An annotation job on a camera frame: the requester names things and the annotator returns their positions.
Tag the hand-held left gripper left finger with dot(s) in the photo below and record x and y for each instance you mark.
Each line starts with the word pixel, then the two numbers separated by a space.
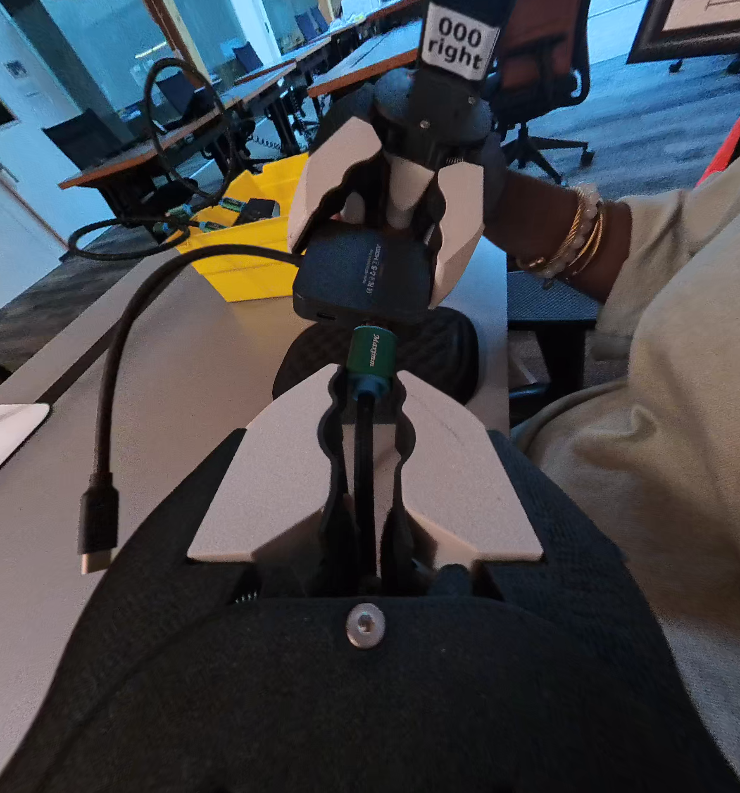
pixel 264 489

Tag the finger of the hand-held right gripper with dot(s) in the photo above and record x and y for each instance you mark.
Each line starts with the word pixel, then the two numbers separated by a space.
pixel 332 179
pixel 463 235

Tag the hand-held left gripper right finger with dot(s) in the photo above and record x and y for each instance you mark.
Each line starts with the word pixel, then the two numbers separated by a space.
pixel 469 489

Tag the black hdmi switch box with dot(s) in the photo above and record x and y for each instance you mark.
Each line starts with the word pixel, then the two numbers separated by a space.
pixel 259 209
pixel 363 272

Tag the yellow plastic bin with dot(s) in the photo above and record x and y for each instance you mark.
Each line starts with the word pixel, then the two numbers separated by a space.
pixel 246 272

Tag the person's right forearm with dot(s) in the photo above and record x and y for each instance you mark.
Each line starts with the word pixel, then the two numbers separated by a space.
pixel 605 248

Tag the person's right hand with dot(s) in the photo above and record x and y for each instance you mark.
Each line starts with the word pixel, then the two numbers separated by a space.
pixel 506 204

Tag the wooden office desk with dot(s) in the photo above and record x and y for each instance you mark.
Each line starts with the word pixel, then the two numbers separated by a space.
pixel 370 62
pixel 128 152

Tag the black mesh chair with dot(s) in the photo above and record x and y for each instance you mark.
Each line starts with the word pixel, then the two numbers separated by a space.
pixel 549 297

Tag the brown office chair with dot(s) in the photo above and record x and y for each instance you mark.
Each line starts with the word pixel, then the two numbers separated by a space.
pixel 543 62

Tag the black office chair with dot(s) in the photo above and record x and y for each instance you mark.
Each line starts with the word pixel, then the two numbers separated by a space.
pixel 78 139

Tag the white printed sign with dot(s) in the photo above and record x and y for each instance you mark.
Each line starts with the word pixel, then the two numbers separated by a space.
pixel 692 31

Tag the black board on white stand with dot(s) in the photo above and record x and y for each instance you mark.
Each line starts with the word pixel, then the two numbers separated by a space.
pixel 1 440

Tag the wooden support post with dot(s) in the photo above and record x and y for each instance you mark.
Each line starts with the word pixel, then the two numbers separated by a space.
pixel 171 31

